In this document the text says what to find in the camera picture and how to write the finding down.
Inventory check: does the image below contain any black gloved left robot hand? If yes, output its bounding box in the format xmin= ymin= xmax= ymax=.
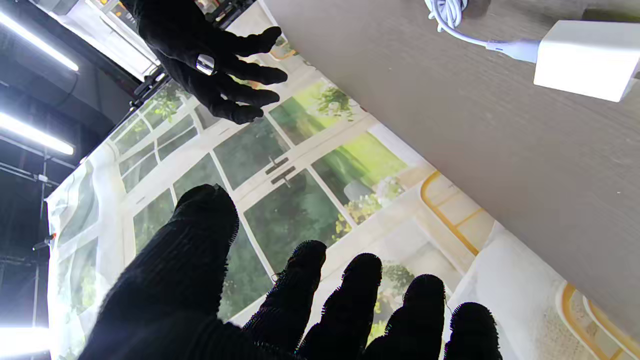
xmin=77 ymin=183 xmax=504 ymax=360

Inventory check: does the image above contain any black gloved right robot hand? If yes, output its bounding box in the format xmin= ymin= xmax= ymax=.
xmin=120 ymin=0 xmax=289 ymax=125

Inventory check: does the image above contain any pale blue charging cable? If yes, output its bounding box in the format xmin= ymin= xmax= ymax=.
xmin=424 ymin=0 xmax=542 ymax=64

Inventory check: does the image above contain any white charger head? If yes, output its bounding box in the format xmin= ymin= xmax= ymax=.
xmin=533 ymin=20 xmax=640 ymax=103

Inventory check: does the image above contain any printed garden window backdrop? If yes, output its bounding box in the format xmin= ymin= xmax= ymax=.
xmin=45 ymin=0 xmax=640 ymax=360

